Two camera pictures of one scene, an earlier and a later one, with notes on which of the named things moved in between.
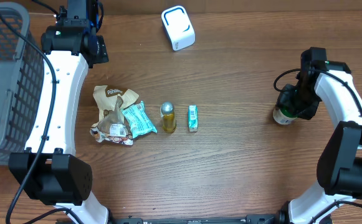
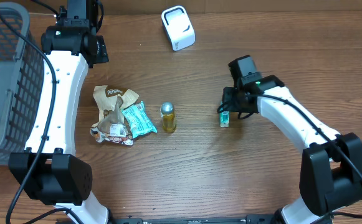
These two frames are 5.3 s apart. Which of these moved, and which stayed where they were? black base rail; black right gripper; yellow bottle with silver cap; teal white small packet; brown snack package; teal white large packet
Moved: teal white small packet; black right gripper
Stayed: yellow bottle with silver cap; brown snack package; teal white large packet; black base rail
